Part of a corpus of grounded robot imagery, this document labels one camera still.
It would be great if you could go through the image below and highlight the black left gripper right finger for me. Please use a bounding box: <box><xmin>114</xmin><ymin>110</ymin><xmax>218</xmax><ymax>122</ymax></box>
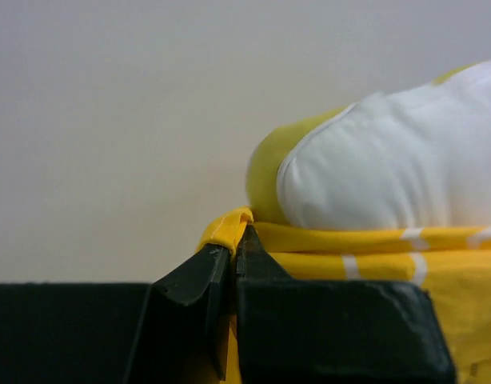
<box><xmin>236</xmin><ymin>226</ymin><xmax>457</xmax><ymax>383</ymax></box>

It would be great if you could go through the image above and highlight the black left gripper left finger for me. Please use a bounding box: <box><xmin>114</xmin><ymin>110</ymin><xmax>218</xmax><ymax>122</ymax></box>
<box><xmin>0</xmin><ymin>245</ymin><xmax>230</xmax><ymax>383</ymax></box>

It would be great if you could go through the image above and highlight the yellow printed pillowcase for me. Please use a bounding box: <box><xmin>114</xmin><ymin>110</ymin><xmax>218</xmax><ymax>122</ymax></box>
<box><xmin>198</xmin><ymin>207</ymin><xmax>491</xmax><ymax>383</ymax></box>

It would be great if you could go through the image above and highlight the cream foam pillow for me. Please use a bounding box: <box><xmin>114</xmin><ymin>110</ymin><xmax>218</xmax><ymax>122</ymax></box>
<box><xmin>245</xmin><ymin>60</ymin><xmax>491</xmax><ymax>230</ymax></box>

